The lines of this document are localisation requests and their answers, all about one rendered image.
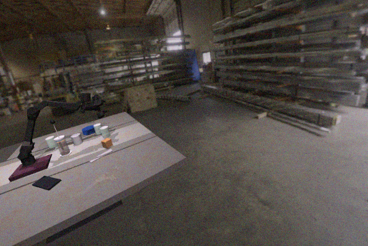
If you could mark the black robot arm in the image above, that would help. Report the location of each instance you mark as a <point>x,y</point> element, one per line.
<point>32,113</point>

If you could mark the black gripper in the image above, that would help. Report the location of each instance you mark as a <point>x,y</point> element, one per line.
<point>100,113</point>

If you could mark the blue cylinder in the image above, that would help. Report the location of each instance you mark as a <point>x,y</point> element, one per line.
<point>88,130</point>

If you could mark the brown cube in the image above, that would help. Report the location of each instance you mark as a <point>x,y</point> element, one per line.
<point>107,143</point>

